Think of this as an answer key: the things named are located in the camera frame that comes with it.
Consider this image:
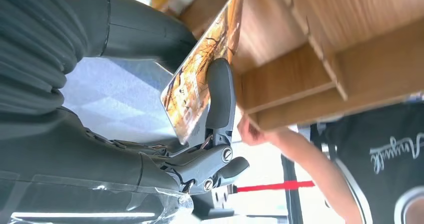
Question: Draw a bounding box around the black window frame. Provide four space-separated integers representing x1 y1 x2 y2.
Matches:
280 154 304 224

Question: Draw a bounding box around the red barrier tape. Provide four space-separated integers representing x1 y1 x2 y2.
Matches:
235 180 316 193

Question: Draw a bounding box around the grey kiosk stand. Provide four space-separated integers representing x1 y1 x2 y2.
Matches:
191 184 238 221

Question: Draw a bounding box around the person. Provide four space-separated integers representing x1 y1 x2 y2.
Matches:
236 101 424 224

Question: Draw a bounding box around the wooden organizer box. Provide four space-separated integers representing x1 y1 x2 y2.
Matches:
151 0 424 132

